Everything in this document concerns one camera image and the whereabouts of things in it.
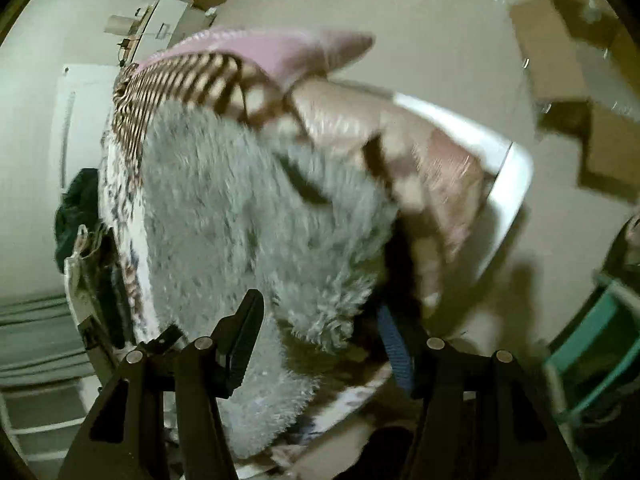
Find brown cardboard box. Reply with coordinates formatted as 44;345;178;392
509;0;640;206

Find teal plastic crate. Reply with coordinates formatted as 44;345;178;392
544;271;640;428

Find dark green cloth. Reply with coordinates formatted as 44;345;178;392
54;166;103;273

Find white bed frame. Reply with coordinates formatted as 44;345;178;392
394;91;535;283

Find pink cloth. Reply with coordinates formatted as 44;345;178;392
136;26;377;88

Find fuzzy grey pants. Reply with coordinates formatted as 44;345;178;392
139;100;402;461

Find pink brown checkered blanket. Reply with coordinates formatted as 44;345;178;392
287;79;490;318

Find white shelf unit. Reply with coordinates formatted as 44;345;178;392
131;0;217;58

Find white door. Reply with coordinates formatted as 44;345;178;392
59;63;121;193

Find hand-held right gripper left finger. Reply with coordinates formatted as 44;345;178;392
59;289;265;480

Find brown white striped blanket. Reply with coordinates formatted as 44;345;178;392
111;51;303;163

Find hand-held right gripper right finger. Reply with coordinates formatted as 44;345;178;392
376;304;582;480

